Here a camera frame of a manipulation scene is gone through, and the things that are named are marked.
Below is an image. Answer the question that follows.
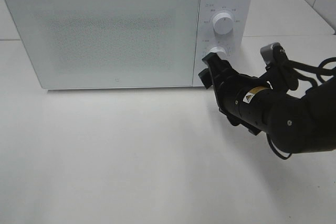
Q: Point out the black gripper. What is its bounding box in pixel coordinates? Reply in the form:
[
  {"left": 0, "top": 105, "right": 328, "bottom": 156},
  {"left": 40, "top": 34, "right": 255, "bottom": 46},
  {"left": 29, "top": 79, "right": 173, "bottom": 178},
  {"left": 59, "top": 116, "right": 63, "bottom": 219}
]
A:
[{"left": 198, "top": 52, "right": 270, "bottom": 135}]

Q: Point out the white microwave knob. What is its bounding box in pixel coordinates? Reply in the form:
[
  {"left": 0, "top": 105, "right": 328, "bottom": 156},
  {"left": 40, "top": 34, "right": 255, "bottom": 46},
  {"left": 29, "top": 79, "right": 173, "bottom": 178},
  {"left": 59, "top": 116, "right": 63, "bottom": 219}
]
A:
[
  {"left": 207, "top": 46, "right": 228, "bottom": 60},
  {"left": 212, "top": 11, "right": 234, "bottom": 35}
]

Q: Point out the white microwave door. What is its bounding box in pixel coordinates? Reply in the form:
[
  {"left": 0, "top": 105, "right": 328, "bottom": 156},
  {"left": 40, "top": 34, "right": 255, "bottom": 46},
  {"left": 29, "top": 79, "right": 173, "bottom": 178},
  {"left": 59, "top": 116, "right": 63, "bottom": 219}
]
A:
[{"left": 5, "top": 0, "right": 199, "bottom": 90}]

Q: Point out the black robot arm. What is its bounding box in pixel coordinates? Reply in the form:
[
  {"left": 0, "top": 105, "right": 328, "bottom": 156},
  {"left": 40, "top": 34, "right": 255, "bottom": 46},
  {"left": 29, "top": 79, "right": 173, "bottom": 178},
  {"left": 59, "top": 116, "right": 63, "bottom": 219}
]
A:
[{"left": 199, "top": 53, "right": 335, "bottom": 154}]

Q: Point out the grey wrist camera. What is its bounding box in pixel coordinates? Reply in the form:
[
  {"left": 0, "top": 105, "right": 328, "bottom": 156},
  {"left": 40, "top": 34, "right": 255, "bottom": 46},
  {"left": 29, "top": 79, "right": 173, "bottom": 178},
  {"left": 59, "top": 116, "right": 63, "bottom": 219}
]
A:
[{"left": 260, "top": 41, "right": 299, "bottom": 91}]

